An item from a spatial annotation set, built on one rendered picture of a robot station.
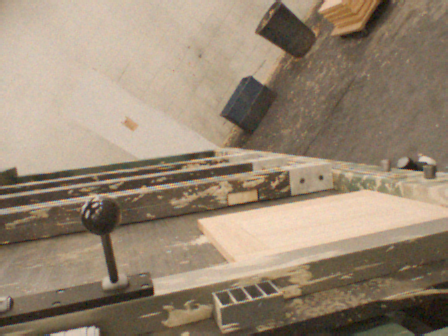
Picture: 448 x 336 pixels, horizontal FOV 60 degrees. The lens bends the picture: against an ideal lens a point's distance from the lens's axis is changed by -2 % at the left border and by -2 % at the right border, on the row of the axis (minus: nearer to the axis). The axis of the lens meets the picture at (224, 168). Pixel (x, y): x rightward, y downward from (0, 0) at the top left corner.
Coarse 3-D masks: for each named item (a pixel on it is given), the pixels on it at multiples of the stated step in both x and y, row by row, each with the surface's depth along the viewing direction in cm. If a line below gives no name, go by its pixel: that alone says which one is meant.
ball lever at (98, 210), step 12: (84, 204) 36; (96, 204) 36; (108, 204) 36; (84, 216) 36; (96, 216) 35; (108, 216) 36; (120, 216) 37; (96, 228) 36; (108, 228) 36; (108, 240) 39; (108, 252) 39; (108, 264) 40; (120, 276) 43; (108, 288) 42
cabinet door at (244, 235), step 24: (360, 192) 90; (216, 216) 83; (240, 216) 81; (264, 216) 79; (288, 216) 78; (312, 216) 75; (336, 216) 74; (360, 216) 72; (384, 216) 70; (408, 216) 68; (432, 216) 65; (216, 240) 67; (240, 240) 65; (264, 240) 64; (288, 240) 63; (312, 240) 61; (336, 240) 59
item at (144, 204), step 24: (288, 168) 104; (312, 168) 104; (120, 192) 96; (144, 192) 93; (168, 192) 95; (192, 192) 96; (216, 192) 98; (264, 192) 101; (288, 192) 103; (0, 216) 85; (24, 216) 87; (48, 216) 88; (72, 216) 89; (144, 216) 94; (0, 240) 86
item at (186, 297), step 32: (416, 224) 56; (288, 256) 49; (320, 256) 48; (352, 256) 48; (384, 256) 49; (416, 256) 51; (160, 288) 44; (192, 288) 43; (224, 288) 44; (288, 288) 46; (320, 288) 47; (64, 320) 40; (96, 320) 41; (128, 320) 41; (160, 320) 42; (192, 320) 43
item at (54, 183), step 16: (192, 160) 159; (208, 160) 156; (224, 160) 157; (240, 160) 159; (80, 176) 146; (96, 176) 145; (112, 176) 147; (128, 176) 148; (0, 192) 137; (16, 192) 138
